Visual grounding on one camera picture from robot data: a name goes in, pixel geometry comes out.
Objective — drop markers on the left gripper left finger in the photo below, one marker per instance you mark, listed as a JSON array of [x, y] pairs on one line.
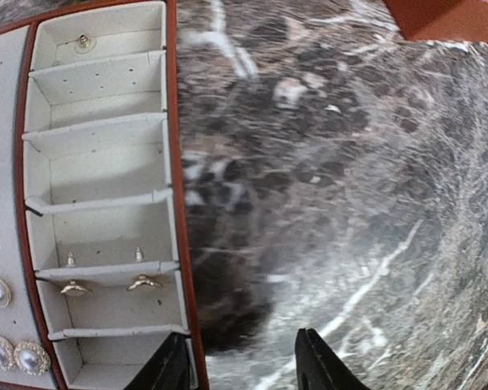
[[167, 369]]

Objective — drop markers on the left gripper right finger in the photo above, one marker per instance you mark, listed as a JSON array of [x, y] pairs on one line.
[[318, 367]]

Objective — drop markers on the red jewelry tray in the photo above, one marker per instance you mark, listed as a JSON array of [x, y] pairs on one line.
[[91, 189]]

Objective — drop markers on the red jewelry box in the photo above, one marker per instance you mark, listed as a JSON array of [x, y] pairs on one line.
[[439, 20]]

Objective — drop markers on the gold stud earring right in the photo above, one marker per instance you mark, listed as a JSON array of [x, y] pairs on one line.
[[143, 283]]

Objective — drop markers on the gold stud earring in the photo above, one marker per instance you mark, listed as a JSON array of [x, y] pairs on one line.
[[75, 289], [143, 283]]

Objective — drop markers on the gold stud earring left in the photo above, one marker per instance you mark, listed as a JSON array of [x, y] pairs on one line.
[[75, 289]]

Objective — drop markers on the pearl earring framed right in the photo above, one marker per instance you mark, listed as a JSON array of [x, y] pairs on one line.
[[31, 358]]

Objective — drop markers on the pearl earring framed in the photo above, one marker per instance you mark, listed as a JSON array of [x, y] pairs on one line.
[[31, 358], [7, 361]]

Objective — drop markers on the pearl earring framed left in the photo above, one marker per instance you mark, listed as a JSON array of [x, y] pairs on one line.
[[7, 361]]

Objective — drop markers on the earring back clear disc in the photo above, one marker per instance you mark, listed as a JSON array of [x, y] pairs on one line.
[[84, 44]]

